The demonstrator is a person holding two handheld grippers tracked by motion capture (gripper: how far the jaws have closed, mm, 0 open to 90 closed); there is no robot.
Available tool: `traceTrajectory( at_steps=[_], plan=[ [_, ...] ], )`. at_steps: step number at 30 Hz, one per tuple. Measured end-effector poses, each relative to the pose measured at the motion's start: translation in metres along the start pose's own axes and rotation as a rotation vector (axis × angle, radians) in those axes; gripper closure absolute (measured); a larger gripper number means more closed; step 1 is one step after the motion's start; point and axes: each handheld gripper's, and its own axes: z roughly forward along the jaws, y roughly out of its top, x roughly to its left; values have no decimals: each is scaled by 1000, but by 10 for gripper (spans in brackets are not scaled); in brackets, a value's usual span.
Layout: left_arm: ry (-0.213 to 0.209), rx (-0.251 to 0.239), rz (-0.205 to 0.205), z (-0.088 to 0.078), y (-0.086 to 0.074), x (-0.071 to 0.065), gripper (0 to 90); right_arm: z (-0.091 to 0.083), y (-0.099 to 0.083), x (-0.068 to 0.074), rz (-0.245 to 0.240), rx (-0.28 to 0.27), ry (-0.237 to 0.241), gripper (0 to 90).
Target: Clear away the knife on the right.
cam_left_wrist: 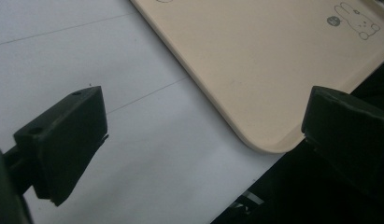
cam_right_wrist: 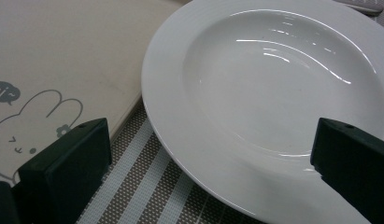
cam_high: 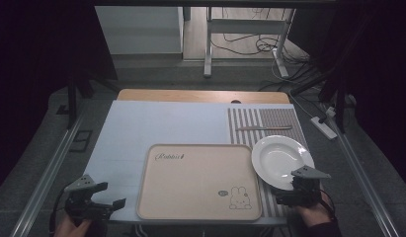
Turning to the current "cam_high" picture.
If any white floor cable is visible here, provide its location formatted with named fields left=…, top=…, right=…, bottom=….
left=270, top=48, right=325, bottom=120

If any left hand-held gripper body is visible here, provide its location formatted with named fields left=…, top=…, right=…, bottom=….
left=63, top=174, right=114, bottom=222

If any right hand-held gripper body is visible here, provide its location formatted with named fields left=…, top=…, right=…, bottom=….
left=290, top=165, right=332, bottom=208

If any person's left hand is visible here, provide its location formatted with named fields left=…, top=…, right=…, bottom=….
left=53, top=214, right=93, bottom=237

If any grey striped placemat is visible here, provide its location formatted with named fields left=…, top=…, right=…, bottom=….
left=226, top=107, right=311, bottom=218

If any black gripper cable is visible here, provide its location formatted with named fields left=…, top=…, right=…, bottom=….
left=47, top=184, right=73, bottom=235
left=318, top=189, right=337, bottom=219

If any metal table knife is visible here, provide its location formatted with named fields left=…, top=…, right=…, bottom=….
left=235, top=124, right=293, bottom=132

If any pale blue table mat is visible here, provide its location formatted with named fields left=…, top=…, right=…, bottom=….
left=83, top=100, right=295, bottom=226

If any white desk frame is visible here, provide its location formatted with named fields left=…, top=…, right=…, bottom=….
left=203, top=7, right=297, bottom=79

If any person's right hand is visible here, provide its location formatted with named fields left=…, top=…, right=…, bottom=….
left=293, top=192, right=334, bottom=228

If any white power strip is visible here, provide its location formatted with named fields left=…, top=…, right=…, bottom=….
left=310, top=116, right=339, bottom=141

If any aluminium rail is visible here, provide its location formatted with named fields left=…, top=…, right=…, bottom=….
left=8, top=107, right=88, bottom=237
left=334, top=129, right=402, bottom=237

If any black floor cable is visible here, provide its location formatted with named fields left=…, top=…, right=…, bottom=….
left=209, top=32, right=312, bottom=67

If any dark curtain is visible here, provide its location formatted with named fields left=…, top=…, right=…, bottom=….
left=0, top=0, right=120, bottom=196
left=288, top=0, right=406, bottom=182

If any black metal stand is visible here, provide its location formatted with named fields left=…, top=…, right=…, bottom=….
left=66, top=73, right=95, bottom=130

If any black floor socket plate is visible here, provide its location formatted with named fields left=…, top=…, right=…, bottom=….
left=69, top=129, right=94, bottom=153

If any white cabinet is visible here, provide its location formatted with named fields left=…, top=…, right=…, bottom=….
left=94, top=5, right=186, bottom=55

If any white plate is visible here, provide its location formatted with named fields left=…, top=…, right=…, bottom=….
left=251, top=134, right=315, bottom=192

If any beige tray with rabbit print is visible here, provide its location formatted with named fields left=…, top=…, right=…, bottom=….
left=135, top=143, right=263, bottom=222

